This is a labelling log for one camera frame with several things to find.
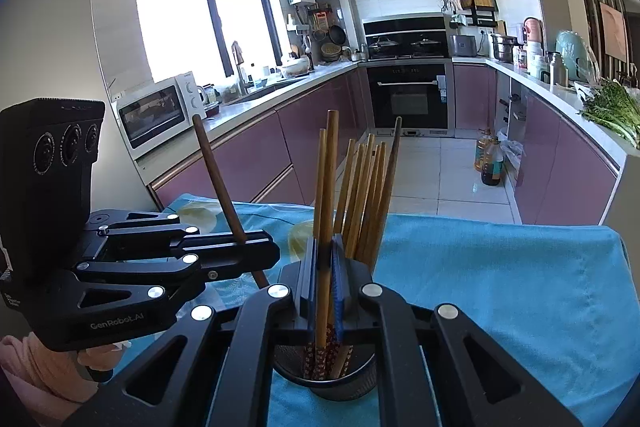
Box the white mixing bowl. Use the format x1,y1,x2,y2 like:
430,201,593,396
277,57,312,78

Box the steel stockpot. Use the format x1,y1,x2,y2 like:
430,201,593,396
490,33,518,61

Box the steel flask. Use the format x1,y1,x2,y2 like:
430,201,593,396
549,52,569,86

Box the bunch of wooden chopsticks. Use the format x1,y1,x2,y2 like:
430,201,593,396
300,133,391,380

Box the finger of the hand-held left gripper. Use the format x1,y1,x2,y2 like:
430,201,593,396
89,209,275,254
75,243,281,301

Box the blue floral tablecloth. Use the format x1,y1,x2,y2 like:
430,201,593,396
117,193,640,427

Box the pink wall picture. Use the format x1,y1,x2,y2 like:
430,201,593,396
599,2,628,62

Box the narrow pink base cabinet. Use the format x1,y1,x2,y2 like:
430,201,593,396
452,62,498,130

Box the black stove hood unit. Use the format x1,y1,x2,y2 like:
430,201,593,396
362,16,451,60

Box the pink thermos jug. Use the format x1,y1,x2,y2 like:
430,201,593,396
521,17,545,45

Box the white plastic bag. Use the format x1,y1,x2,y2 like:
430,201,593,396
500,139,523,180

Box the black pot with lid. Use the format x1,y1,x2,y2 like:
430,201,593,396
410,36,445,55
367,36,400,56

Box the cooking oil bottles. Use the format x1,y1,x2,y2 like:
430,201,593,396
481,137,503,186

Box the white kitchen countertop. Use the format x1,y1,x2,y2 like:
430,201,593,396
135,57,628,168

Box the white jug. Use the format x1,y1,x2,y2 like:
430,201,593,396
527,42,546,78

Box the silver toaster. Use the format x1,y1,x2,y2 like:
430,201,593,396
450,34,477,58

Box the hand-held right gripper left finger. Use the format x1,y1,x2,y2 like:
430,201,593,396
62,234,321,427

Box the white microwave oven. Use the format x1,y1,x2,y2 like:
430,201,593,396
115,73,208,160

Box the green leafy vegetables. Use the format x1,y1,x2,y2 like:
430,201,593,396
577,79,640,150

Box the person's left hand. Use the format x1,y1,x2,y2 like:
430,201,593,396
77,341,132,375

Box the steel kitchen faucet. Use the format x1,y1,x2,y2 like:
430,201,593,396
231,41,253,95

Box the long pink base cabinet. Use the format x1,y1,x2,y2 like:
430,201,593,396
150,67,373,208

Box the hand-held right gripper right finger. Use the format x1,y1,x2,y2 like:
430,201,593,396
332,234,576,427

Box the dark framed window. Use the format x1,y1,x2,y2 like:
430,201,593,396
131,0,283,82

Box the black built-in oven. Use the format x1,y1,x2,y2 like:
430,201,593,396
366,63,453,130

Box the light wooden chopstick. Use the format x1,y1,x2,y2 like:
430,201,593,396
314,108,341,353

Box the mint green appliance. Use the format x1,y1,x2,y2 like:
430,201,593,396
555,31,593,82

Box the black mesh cup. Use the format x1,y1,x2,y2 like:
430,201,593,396
272,257,378,402

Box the black wall rack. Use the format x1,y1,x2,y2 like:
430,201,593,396
439,0,498,28

